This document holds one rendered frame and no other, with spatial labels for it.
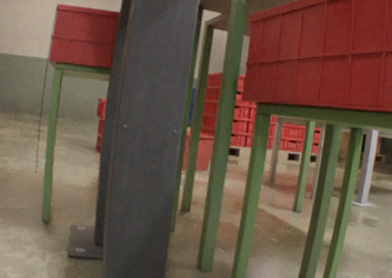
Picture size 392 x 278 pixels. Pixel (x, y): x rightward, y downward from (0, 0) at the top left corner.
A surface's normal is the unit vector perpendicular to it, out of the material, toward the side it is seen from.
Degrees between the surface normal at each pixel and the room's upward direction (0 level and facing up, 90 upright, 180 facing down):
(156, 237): 90
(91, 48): 90
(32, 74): 90
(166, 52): 90
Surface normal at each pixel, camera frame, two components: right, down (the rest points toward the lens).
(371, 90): -0.91, -0.10
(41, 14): 0.36, 0.10
